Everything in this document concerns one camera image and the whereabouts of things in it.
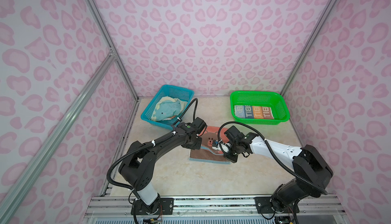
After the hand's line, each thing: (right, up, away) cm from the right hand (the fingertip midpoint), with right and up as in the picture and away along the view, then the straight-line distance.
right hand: (224, 153), depth 86 cm
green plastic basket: (+33, +33, +30) cm, 55 cm away
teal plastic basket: (-32, +38, +33) cm, 59 cm away
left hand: (-15, +4, +1) cm, 15 cm away
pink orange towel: (-10, -1, +4) cm, 10 cm away
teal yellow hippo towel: (-37, +26, +21) cm, 49 cm away
